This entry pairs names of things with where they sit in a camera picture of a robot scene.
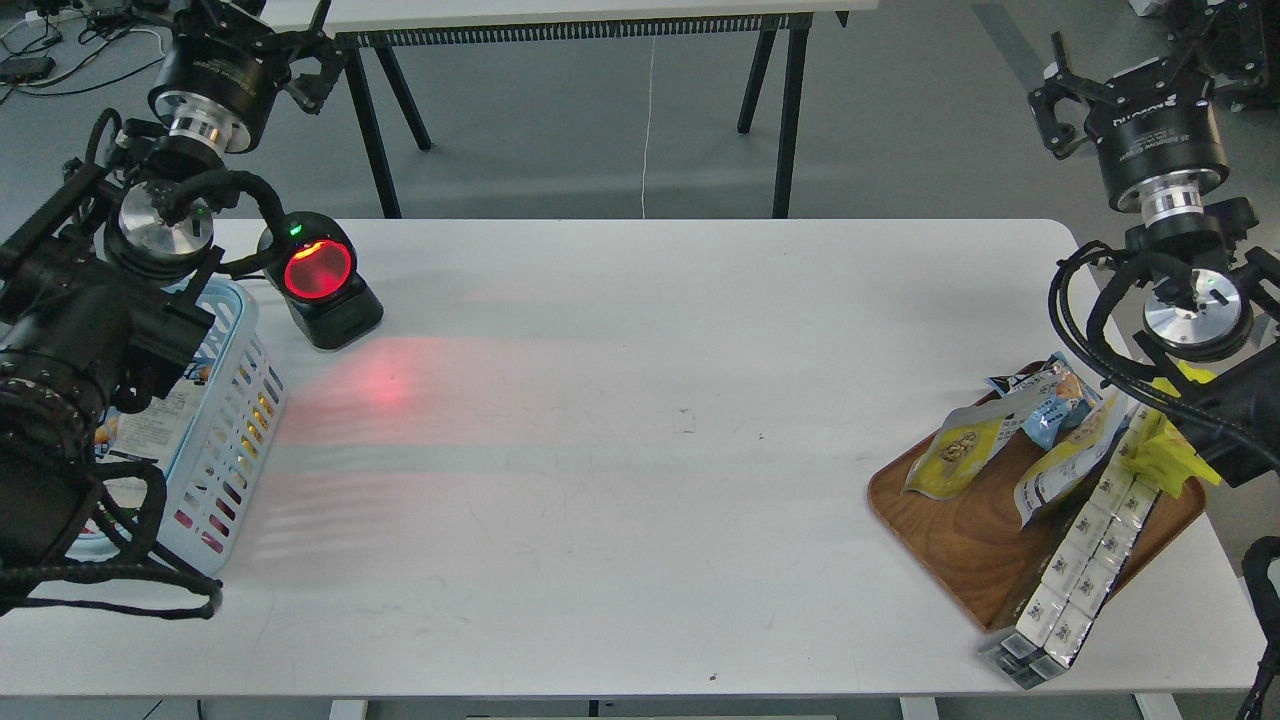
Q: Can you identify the white background table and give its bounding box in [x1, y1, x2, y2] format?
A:
[261, 1, 873, 219]

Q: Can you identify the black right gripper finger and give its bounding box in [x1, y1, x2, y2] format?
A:
[1028, 32, 1114, 161]
[1165, 1, 1279, 111]

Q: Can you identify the white snack bag in basket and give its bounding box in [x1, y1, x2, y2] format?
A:
[93, 359, 212, 471]

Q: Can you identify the brown wooden tray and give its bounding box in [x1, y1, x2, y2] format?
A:
[867, 360, 1208, 633]

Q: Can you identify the light blue plastic basket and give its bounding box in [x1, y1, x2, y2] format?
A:
[60, 278, 289, 582]

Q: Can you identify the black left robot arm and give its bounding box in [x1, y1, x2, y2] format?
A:
[1, 1, 384, 620]

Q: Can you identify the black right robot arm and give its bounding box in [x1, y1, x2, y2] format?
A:
[1027, 1, 1279, 487]

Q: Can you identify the white yellow snack pouch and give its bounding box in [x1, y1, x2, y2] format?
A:
[1012, 393, 1134, 528]

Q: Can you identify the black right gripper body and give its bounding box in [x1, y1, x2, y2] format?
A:
[1087, 59, 1230, 213]

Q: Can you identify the blue snack bag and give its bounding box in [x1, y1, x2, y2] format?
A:
[986, 352, 1101, 451]

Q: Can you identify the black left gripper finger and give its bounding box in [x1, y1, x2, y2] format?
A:
[262, 1, 347, 115]

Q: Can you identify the yellow cartoon snack pack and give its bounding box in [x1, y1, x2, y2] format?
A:
[1121, 405, 1222, 498]

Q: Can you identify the yellow chickpea snack pouch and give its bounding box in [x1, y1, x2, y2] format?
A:
[902, 389, 1041, 501]

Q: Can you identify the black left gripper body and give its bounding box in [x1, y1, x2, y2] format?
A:
[148, 1, 293, 154]

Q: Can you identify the long silver snack box pack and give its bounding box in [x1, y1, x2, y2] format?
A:
[978, 409, 1160, 689]

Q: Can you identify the white hanging cable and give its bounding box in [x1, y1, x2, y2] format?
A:
[640, 35, 657, 220]

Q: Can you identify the floor cables and adapter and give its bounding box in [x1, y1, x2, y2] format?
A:
[0, 0, 175, 101]

